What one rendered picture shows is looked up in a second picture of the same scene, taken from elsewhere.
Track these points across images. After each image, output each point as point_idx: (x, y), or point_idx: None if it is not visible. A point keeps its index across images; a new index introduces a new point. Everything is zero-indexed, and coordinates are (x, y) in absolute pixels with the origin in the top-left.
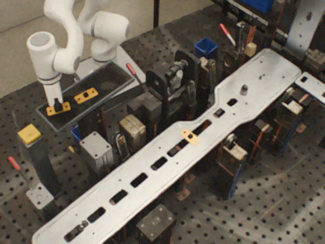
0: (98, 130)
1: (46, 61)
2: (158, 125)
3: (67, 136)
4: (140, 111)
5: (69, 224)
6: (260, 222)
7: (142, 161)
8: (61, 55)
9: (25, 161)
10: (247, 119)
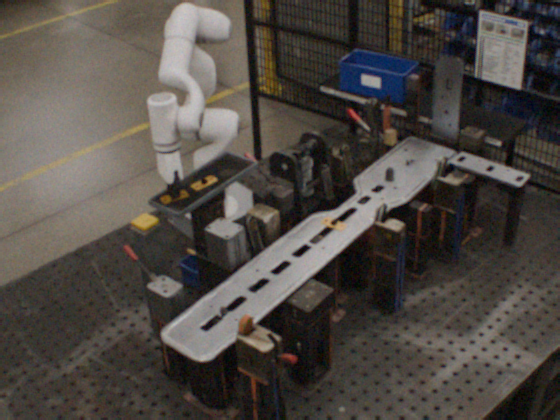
0: None
1: (169, 119)
2: (291, 229)
3: (172, 278)
4: (269, 202)
5: (204, 315)
6: (444, 329)
7: (281, 251)
8: (184, 110)
9: (121, 309)
10: (399, 202)
